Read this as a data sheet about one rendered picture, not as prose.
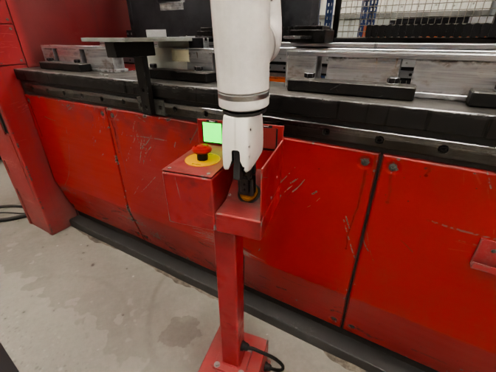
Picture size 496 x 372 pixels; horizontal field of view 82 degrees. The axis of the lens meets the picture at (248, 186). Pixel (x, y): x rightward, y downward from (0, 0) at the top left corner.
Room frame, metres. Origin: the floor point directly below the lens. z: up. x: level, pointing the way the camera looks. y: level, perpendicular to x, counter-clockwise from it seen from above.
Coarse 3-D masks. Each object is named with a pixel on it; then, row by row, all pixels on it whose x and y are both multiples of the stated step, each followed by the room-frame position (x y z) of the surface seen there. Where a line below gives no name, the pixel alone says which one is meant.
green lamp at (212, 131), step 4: (204, 124) 0.63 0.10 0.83; (208, 124) 0.62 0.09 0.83; (212, 124) 0.62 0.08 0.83; (216, 124) 0.62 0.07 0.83; (220, 124) 0.61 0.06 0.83; (204, 128) 0.63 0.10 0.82; (208, 128) 0.62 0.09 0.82; (212, 128) 0.62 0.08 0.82; (216, 128) 0.62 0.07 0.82; (220, 128) 0.61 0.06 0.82; (204, 132) 0.63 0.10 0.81; (208, 132) 0.62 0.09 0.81; (212, 132) 0.62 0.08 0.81; (216, 132) 0.62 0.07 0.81; (220, 132) 0.61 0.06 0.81; (204, 136) 0.63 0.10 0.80; (208, 136) 0.62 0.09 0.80; (212, 136) 0.62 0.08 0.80; (216, 136) 0.62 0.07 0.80; (220, 136) 0.61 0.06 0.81; (204, 140) 0.63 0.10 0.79; (208, 140) 0.62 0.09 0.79; (212, 140) 0.62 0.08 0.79; (216, 140) 0.62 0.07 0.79; (220, 140) 0.61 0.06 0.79
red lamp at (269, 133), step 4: (264, 128) 0.58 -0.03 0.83; (268, 128) 0.58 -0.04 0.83; (272, 128) 0.58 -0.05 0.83; (264, 132) 0.58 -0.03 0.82; (268, 132) 0.58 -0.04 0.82; (272, 132) 0.58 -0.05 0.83; (264, 136) 0.58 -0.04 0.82; (268, 136) 0.58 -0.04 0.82; (272, 136) 0.58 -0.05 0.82; (264, 140) 0.58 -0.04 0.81; (268, 140) 0.58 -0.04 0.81; (272, 140) 0.58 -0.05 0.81; (264, 144) 0.58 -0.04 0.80; (268, 144) 0.58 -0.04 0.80; (272, 144) 0.58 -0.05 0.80; (268, 148) 0.58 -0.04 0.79; (272, 148) 0.58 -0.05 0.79
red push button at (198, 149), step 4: (200, 144) 0.55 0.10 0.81; (204, 144) 0.55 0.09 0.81; (192, 148) 0.53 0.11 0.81; (196, 148) 0.52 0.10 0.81; (200, 148) 0.52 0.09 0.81; (204, 148) 0.52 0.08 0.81; (208, 148) 0.53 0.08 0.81; (196, 152) 0.52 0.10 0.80; (200, 152) 0.52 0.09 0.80; (204, 152) 0.52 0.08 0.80; (208, 152) 0.53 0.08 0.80; (200, 156) 0.53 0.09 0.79; (204, 156) 0.53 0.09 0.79; (200, 160) 0.53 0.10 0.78; (204, 160) 0.53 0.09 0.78
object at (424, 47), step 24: (288, 48) 1.13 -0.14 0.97; (312, 48) 1.09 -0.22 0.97; (336, 48) 1.05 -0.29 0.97; (360, 48) 1.02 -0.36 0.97; (384, 48) 0.98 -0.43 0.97; (408, 48) 0.95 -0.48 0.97; (432, 48) 0.92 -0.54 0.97; (456, 48) 0.89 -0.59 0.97; (480, 48) 0.86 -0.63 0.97; (408, 72) 0.94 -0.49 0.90
